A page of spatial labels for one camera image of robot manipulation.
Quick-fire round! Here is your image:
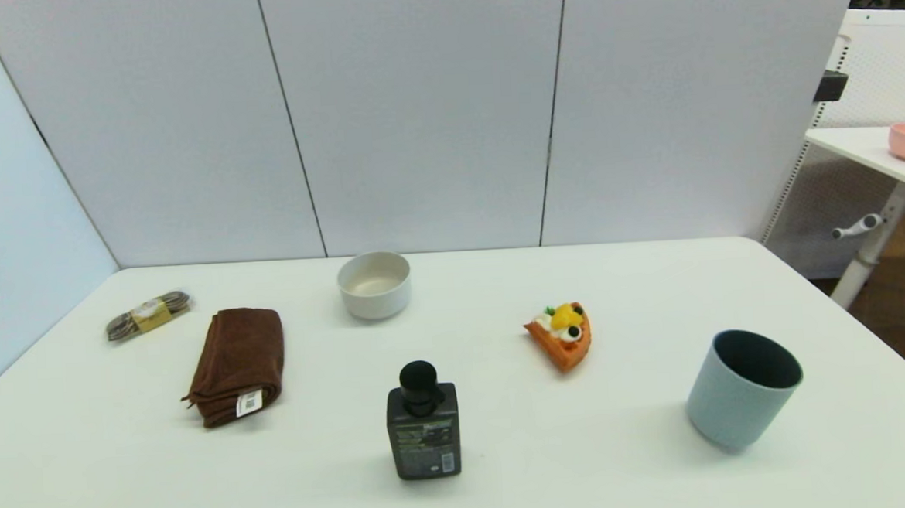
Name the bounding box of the white side desk top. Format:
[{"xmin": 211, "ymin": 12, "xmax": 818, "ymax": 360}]
[{"xmin": 805, "ymin": 124, "xmax": 905, "ymax": 209}]

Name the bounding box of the black bottle with cap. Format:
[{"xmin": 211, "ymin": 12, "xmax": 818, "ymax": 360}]
[{"xmin": 383, "ymin": 358, "xmax": 463, "ymax": 482}]

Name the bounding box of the white desk crank handle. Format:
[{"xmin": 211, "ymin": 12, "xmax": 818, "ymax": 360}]
[{"xmin": 831, "ymin": 213, "xmax": 885, "ymax": 240}]

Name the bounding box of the black box on panel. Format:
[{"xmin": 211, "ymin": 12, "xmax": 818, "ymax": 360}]
[{"xmin": 811, "ymin": 69, "xmax": 850, "ymax": 104}]

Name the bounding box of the white perforated panel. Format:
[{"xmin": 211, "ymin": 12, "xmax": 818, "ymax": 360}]
[{"xmin": 750, "ymin": 6, "xmax": 905, "ymax": 281}]

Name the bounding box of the brown towel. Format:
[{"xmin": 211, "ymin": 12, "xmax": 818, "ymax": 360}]
[{"xmin": 177, "ymin": 305, "xmax": 289, "ymax": 430}]

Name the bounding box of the beige round bowl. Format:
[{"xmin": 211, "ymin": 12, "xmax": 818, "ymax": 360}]
[{"xmin": 336, "ymin": 249, "xmax": 414, "ymax": 322}]

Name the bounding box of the light blue cup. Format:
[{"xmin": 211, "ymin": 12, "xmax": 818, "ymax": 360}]
[{"xmin": 682, "ymin": 326, "xmax": 808, "ymax": 454}]

